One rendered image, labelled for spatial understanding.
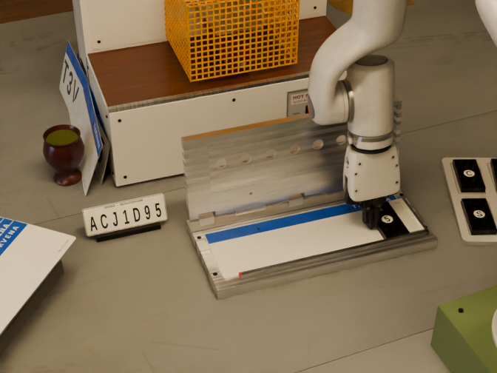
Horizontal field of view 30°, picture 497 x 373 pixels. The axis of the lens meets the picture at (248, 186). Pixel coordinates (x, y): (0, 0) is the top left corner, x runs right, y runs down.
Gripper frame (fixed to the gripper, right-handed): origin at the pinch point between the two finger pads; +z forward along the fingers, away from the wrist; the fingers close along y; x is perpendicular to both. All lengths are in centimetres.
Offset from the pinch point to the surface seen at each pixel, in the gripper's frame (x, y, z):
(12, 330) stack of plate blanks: -4, -69, 4
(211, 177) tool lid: 10.6, -28.0, -9.5
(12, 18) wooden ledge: 109, -54, -18
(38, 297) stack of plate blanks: 2, -64, 3
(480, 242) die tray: -8.6, 19.0, 5.8
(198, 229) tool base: 9.7, -31.8, 0.4
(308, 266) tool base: -6.3, -15.5, 3.8
